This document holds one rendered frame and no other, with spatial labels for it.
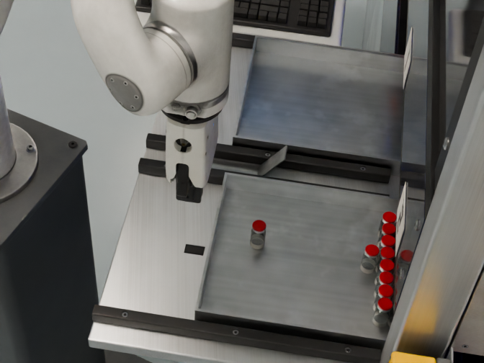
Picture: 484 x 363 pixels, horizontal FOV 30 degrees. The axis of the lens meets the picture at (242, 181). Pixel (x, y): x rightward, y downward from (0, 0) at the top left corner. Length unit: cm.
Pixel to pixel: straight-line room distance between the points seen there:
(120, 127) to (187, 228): 141
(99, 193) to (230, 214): 123
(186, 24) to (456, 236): 35
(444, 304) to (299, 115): 59
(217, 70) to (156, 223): 48
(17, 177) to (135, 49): 65
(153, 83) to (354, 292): 57
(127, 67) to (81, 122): 192
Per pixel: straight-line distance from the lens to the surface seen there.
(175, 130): 101
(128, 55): 87
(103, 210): 255
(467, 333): 112
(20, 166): 150
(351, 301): 132
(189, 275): 133
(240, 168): 146
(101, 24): 87
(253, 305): 130
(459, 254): 99
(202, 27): 91
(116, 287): 132
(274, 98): 158
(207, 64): 94
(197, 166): 103
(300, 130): 153
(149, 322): 126
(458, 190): 91
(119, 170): 265
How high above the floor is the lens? 196
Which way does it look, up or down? 48 degrees down
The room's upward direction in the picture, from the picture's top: 5 degrees clockwise
